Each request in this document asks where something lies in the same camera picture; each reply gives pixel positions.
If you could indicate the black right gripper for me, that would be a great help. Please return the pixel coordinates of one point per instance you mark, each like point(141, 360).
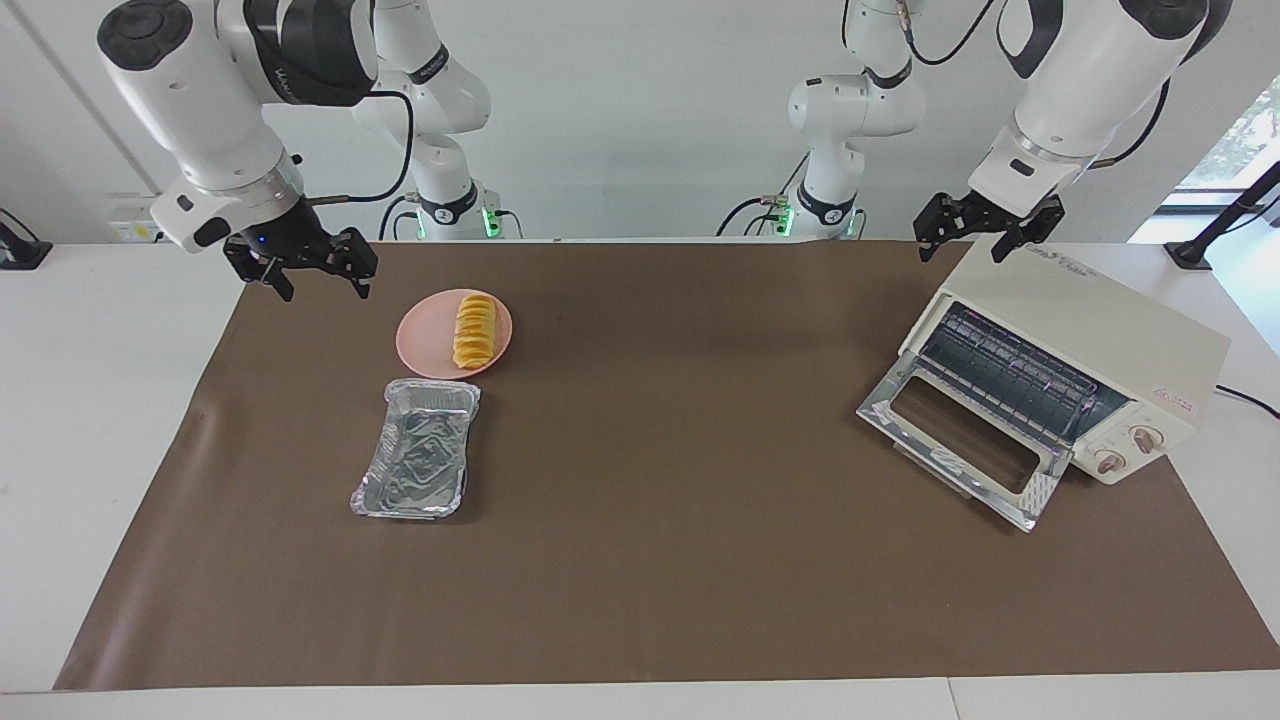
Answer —
point(290, 240)

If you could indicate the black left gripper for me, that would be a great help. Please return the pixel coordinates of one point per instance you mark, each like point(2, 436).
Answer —
point(985, 220)

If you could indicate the sliced yellow bread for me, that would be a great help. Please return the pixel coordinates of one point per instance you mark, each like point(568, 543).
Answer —
point(472, 330)

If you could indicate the aluminium foil tray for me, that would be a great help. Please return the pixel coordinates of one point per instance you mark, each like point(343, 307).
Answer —
point(420, 455)

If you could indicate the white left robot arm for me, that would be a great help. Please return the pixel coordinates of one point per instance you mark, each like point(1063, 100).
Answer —
point(1080, 80)

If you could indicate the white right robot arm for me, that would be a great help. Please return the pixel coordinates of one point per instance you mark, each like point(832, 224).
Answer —
point(190, 100)

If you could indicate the cream toaster oven body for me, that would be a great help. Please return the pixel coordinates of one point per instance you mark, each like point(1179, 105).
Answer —
point(1110, 320)

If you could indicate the glass oven door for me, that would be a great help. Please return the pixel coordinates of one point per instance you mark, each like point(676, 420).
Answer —
point(900, 410)

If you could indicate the pink oven knob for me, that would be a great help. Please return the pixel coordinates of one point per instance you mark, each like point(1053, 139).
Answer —
point(1109, 462)
point(1146, 438)

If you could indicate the pink round plate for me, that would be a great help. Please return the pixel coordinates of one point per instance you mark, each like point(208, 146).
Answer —
point(425, 340)

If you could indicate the window with green view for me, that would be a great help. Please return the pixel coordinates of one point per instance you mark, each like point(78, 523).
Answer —
point(1245, 140)

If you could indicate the black table clamp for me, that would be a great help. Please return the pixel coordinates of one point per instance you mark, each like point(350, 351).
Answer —
point(22, 250)

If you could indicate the brown table mat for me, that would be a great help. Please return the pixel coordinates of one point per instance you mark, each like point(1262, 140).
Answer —
point(650, 550)

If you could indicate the white wall socket box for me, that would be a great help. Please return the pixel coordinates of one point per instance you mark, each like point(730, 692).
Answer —
point(130, 220)

